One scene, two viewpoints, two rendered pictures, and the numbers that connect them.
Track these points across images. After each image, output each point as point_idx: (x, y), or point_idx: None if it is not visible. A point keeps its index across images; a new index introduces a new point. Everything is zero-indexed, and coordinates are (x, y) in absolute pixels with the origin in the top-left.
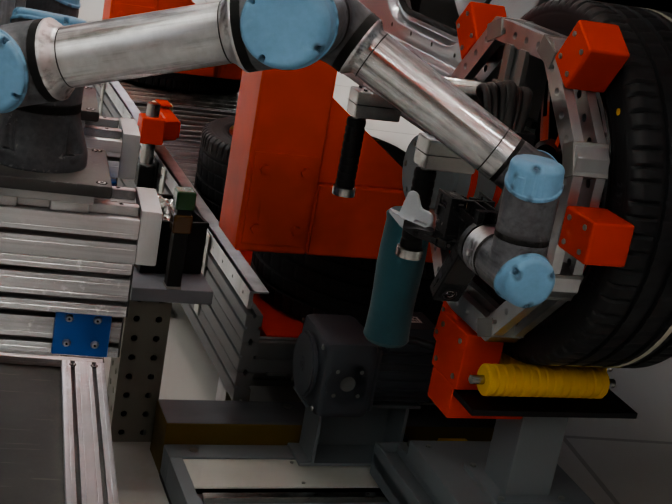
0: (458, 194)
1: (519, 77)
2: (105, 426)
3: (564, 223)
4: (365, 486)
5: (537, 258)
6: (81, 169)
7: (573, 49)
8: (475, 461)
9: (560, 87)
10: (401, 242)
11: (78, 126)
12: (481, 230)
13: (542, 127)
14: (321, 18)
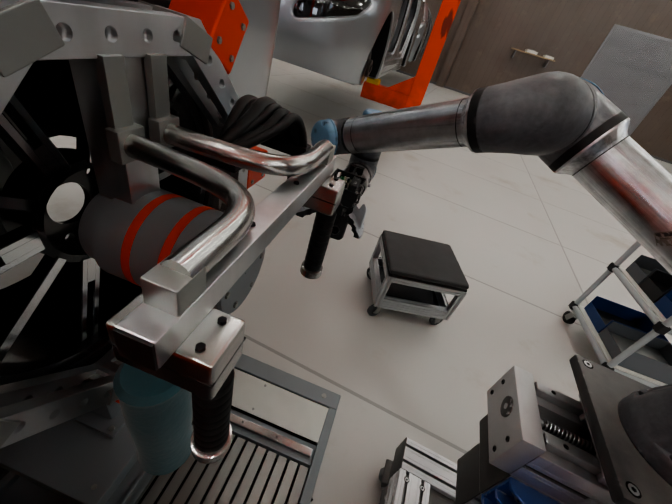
0: (351, 181)
1: (167, 98)
2: None
3: (250, 172)
4: None
5: None
6: (619, 404)
7: (232, 26)
8: (88, 443)
9: (225, 76)
10: (321, 266)
11: (668, 391)
12: (365, 173)
13: (44, 163)
14: None
